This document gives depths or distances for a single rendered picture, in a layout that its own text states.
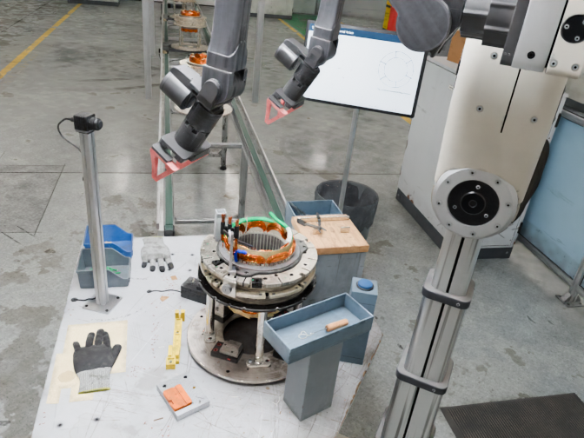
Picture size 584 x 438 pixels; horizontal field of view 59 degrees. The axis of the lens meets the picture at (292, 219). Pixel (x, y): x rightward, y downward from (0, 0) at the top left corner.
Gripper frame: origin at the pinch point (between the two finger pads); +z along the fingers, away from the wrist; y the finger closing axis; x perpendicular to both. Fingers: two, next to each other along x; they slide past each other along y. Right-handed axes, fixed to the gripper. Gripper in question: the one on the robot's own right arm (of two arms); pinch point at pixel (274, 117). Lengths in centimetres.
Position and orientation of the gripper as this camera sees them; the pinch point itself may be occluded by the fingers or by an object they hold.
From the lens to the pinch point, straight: 154.4
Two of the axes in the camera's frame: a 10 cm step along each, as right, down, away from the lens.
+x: 7.3, 6.9, -0.5
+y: -4.2, 3.9, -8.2
